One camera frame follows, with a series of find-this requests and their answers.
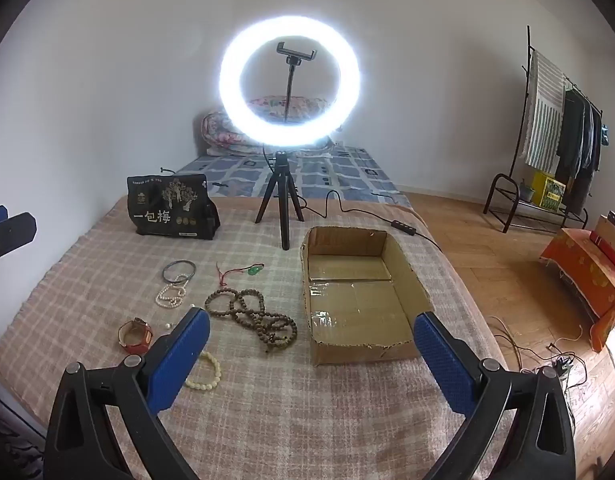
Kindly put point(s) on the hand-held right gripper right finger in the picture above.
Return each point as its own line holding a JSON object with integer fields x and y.
{"x": 440, "y": 355}

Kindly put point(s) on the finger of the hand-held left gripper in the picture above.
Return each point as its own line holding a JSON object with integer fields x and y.
{"x": 12, "y": 232}

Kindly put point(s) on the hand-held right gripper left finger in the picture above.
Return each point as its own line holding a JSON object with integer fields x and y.
{"x": 180, "y": 355}

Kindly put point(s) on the thin dark bangle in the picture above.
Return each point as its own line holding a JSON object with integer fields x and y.
{"x": 163, "y": 272}

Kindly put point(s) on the cardboard box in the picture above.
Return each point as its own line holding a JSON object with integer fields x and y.
{"x": 357, "y": 305}

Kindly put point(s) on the power strip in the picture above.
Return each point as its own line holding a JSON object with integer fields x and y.
{"x": 563, "y": 363}

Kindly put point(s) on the black printed bag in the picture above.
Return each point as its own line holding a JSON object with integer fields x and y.
{"x": 172, "y": 210}

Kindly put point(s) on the orange cloth covered stand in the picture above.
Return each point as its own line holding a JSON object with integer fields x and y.
{"x": 582, "y": 270}

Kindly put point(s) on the small grey pot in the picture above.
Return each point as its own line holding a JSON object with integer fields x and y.
{"x": 527, "y": 191}

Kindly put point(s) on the dark patterned cloth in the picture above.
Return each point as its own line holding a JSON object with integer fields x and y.
{"x": 12, "y": 445}

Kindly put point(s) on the black metal clothes rack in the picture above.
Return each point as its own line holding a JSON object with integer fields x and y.
{"x": 507, "y": 175}

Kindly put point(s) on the yellow box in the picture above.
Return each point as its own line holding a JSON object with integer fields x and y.
{"x": 547, "y": 190}

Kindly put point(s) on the red flat box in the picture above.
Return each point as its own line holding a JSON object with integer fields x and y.
{"x": 607, "y": 250}

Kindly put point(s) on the black tripod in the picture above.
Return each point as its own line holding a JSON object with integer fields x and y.
{"x": 281, "y": 180}

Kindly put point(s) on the blue patchwork bed sheet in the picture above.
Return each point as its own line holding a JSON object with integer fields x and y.
{"x": 337, "y": 170}

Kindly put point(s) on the folded floral quilt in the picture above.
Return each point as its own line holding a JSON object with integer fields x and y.
{"x": 217, "y": 132}

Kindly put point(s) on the dark hanging garments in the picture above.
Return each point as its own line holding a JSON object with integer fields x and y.
{"x": 577, "y": 135}

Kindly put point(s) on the floral pillow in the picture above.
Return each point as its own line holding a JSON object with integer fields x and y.
{"x": 267, "y": 105}

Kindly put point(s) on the striped towel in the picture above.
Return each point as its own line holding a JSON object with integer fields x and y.
{"x": 542, "y": 110}

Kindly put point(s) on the black phone holder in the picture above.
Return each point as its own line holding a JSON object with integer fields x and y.
{"x": 296, "y": 52}

